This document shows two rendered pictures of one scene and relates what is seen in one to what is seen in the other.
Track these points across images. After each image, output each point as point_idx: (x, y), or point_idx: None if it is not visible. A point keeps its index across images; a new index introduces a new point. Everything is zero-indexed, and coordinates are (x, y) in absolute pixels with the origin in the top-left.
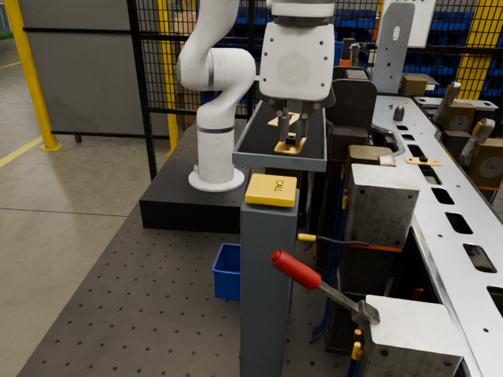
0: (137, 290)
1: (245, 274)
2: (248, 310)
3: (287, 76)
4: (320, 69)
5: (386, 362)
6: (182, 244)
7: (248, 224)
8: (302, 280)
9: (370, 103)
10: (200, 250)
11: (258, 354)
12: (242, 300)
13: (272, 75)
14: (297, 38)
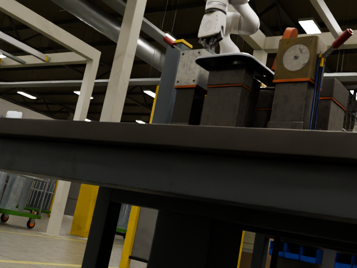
0: None
1: (162, 72)
2: (160, 91)
3: (205, 28)
4: (215, 23)
5: (184, 58)
6: None
7: (168, 49)
8: (169, 41)
9: None
10: None
11: (158, 117)
12: (159, 85)
13: (201, 30)
14: (210, 16)
